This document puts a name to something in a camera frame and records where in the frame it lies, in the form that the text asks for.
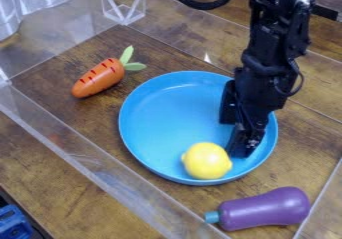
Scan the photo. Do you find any clear acrylic enclosure wall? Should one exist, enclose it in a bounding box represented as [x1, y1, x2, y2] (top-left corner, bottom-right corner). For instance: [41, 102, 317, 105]
[0, 0, 342, 239]

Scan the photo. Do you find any yellow toy lemon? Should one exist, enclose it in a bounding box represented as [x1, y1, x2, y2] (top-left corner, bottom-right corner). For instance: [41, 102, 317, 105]
[180, 142, 233, 180]

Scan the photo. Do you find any blue plastic crate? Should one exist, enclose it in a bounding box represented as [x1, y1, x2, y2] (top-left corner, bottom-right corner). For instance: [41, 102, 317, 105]
[0, 205, 33, 239]

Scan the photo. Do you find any clear acrylic corner bracket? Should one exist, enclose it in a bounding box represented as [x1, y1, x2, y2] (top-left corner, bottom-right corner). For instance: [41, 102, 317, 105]
[102, 0, 146, 26]

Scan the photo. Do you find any black bar on floor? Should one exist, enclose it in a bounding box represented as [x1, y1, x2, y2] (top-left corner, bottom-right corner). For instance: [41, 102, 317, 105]
[313, 5, 338, 21]

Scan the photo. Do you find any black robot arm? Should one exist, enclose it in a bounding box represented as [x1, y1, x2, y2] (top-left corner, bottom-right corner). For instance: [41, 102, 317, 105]
[219, 0, 315, 158]

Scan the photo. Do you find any purple toy eggplant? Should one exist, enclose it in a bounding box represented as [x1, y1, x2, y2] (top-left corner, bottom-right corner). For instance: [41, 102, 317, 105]
[204, 187, 310, 231]

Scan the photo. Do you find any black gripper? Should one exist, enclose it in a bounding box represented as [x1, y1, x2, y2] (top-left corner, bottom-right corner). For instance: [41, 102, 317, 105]
[219, 66, 301, 158]

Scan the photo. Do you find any orange toy carrot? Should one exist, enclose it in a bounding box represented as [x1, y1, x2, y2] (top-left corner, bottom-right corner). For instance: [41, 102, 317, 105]
[71, 46, 146, 98]

